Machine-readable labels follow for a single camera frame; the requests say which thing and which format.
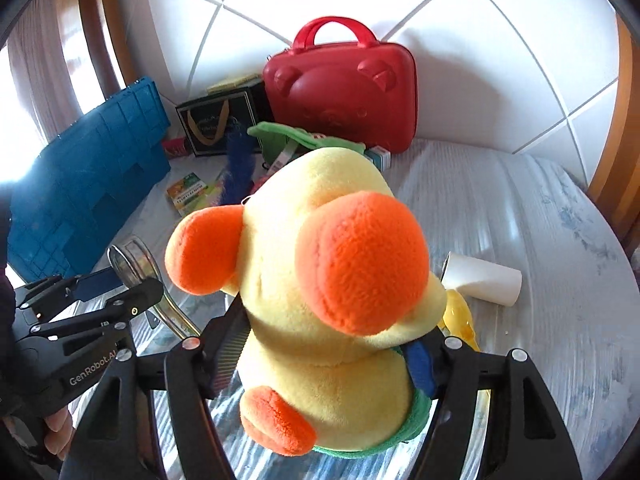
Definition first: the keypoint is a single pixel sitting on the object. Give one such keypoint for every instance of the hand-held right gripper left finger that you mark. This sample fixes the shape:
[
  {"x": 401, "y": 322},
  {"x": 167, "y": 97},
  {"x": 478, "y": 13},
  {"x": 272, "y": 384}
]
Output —
[{"x": 232, "y": 345}]

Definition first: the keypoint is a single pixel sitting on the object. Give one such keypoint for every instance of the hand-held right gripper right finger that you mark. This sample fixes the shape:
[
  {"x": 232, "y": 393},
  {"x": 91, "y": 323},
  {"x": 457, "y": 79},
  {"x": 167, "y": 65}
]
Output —
[{"x": 420, "y": 365}]

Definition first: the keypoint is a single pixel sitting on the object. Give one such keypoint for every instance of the green cloth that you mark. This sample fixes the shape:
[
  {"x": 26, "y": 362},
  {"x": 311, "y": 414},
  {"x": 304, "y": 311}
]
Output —
[{"x": 280, "y": 132}]

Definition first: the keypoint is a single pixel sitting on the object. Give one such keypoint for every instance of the striped light bedsheet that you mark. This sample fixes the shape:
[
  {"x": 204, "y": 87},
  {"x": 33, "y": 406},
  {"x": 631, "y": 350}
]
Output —
[{"x": 500, "y": 210}]

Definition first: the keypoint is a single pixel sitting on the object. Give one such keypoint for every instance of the yellow sticky note pad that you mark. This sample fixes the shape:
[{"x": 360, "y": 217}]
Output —
[{"x": 232, "y": 82}]

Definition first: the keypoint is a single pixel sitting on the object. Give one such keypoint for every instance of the white paper roll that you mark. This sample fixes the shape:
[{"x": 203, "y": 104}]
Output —
[{"x": 482, "y": 277}]

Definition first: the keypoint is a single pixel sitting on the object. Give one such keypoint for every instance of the person's left hand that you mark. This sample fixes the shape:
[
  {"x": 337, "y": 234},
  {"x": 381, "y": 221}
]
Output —
[{"x": 61, "y": 432}]

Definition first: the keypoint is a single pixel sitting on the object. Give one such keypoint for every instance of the yellow green frog plush toy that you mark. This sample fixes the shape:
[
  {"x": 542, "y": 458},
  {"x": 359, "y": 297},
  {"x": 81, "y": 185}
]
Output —
[{"x": 325, "y": 180}]

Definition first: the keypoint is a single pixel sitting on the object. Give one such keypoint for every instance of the red tape roll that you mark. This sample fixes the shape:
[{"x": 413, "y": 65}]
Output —
[{"x": 175, "y": 148}]

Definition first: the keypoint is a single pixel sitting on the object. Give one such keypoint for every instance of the orange green cardboard box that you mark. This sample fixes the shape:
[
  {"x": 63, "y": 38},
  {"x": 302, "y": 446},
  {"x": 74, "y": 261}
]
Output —
[{"x": 189, "y": 194}]

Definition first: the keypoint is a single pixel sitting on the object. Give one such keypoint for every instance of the small green white box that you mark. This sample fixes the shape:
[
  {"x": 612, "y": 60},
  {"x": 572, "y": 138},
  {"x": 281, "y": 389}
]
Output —
[{"x": 380, "y": 159}]

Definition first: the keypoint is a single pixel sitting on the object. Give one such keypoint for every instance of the blue feather duster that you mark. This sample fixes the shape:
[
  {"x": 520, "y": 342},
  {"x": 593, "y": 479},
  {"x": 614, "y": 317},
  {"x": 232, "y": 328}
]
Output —
[{"x": 240, "y": 165}]

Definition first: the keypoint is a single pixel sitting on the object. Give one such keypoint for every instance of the blue plastic storage crate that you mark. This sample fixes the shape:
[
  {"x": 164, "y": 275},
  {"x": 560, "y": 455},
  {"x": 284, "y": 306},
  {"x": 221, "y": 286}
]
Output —
[{"x": 95, "y": 185}]

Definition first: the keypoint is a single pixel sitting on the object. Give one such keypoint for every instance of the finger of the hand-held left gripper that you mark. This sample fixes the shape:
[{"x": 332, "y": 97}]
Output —
[
  {"x": 97, "y": 281},
  {"x": 125, "y": 305}
]

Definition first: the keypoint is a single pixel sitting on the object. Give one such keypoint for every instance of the yellow plastic toy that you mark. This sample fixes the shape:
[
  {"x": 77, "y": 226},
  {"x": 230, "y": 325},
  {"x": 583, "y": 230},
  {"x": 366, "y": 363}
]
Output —
[{"x": 457, "y": 317}]

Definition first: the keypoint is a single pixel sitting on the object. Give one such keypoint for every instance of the red hard carry case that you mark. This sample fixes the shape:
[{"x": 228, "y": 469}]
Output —
[{"x": 340, "y": 90}]

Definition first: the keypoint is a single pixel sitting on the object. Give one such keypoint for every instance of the wooden wall frame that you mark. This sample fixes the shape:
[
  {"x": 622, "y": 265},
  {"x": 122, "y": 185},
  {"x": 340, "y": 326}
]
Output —
[
  {"x": 105, "y": 35},
  {"x": 617, "y": 150}
]

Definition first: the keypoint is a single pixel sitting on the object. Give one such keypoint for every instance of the beige curtain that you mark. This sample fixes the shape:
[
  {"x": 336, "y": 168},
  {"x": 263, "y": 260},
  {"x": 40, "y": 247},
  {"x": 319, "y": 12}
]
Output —
[{"x": 40, "y": 70}]

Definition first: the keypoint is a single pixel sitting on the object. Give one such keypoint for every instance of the black gift box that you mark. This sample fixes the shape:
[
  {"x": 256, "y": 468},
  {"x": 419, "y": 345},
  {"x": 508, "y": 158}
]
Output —
[{"x": 220, "y": 125}]

